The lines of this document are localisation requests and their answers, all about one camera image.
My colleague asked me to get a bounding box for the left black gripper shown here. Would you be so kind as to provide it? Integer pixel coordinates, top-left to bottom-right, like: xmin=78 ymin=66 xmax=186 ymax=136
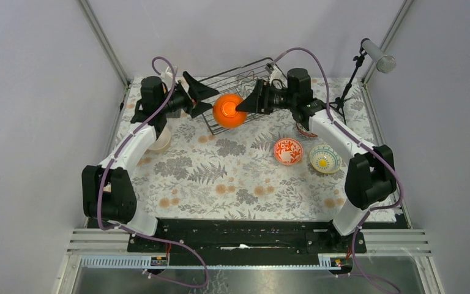
xmin=159 ymin=72 xmax=219 ymax=118

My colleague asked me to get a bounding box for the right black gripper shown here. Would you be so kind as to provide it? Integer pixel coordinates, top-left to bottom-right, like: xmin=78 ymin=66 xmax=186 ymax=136
xmin=236 ymin=79 xmax=297 ymax=116

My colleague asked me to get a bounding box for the orange bowl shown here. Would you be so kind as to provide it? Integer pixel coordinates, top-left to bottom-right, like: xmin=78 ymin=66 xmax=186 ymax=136
xmin=212 ymin=94 xmax=247 ymax=129

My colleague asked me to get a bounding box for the black wire dish rack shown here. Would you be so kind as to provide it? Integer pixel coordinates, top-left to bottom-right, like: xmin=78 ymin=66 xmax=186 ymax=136
xmin=197 ymin=57 xmax=286 ymax=135

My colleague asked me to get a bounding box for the blue patterned bowl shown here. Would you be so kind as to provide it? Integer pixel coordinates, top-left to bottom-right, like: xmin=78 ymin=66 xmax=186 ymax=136
xmin=296 ymin=123 xmax=318 ymax=138

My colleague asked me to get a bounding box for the cream white bowl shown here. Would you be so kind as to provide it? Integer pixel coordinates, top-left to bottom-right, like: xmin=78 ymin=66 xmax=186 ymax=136
xmin=148 ymin=127 xmax=172 ymax=153

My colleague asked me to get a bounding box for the red patterned white bowl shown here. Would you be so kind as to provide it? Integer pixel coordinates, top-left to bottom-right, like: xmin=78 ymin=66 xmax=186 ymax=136
xmin=273 ymin=138 xmax=304 ymax=166

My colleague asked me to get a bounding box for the yellow dotted white bowl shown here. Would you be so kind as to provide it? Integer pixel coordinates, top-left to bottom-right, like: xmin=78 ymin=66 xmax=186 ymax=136
xmin=309 ymin=144 xmax=342 ymax=174

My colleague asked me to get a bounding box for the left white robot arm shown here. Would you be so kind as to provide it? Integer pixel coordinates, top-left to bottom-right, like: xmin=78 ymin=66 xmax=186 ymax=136
xmin=81 ymin=70 xmax=219 ymax=252

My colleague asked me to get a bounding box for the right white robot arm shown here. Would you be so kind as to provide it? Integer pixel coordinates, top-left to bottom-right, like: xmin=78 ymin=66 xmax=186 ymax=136
xmin=236 ymin=68 xmax=398 ymax=252

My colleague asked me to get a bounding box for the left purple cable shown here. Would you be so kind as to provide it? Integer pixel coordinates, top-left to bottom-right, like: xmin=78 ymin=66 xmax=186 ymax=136
xmin=96 ymin=56 xmax=212 ymax=289

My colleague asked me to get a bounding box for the purple cable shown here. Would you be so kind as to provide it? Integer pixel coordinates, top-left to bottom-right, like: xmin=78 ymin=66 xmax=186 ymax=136
xmin=266 ymin=47 xmax=405 ymax=294
xmin=96 ymin=56 xmax=212 ymax=289

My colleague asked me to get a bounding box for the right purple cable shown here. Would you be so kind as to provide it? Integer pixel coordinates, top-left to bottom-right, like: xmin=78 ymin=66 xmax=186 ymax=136
xmin=266 ymin=47 xmax=405 ymax=294

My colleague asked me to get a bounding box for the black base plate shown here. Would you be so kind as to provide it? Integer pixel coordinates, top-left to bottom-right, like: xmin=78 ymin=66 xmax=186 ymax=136
xmin=127 ymin=218 xmax=367 ymax=267

